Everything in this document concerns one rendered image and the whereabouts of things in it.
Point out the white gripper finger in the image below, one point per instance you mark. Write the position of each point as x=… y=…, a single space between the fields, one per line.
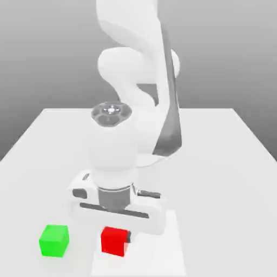
x=129 y=237

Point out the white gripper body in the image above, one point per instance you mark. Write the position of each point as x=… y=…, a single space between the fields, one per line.
x=142 y=206

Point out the small red cube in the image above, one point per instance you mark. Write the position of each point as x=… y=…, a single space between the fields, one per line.
x=113 y=241

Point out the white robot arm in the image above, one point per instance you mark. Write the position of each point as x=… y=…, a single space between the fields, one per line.
x=112 y=147

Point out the small green cube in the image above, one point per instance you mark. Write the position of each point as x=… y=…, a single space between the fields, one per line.
x=54 y=240

